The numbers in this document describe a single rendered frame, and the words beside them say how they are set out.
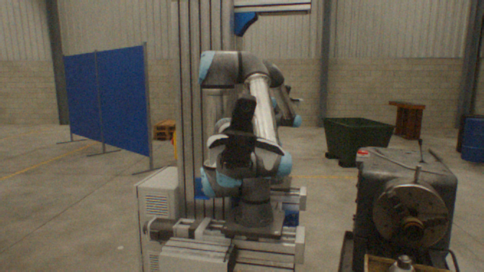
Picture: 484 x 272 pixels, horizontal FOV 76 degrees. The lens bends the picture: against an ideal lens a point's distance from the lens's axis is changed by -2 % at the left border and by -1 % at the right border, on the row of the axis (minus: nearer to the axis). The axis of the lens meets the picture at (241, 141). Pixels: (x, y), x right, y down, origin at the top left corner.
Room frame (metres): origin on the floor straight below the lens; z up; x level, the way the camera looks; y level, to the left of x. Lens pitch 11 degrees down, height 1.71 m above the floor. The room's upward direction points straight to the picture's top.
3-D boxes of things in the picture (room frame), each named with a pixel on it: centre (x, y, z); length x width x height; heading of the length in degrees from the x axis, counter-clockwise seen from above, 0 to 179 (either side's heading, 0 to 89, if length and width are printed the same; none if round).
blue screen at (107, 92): (7.10, 3.21, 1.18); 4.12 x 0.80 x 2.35; 48
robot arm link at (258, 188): (1.16, -0.05, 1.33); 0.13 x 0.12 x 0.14; 99
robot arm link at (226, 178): (0.88, 0.02, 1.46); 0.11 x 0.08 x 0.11; 99
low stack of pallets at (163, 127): (9.22, 2.06, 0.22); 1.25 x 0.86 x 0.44; 179
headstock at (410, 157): (1.78, -0.93, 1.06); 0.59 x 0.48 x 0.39; 158
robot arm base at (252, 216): (1.16, -0.05, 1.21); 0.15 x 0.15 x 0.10
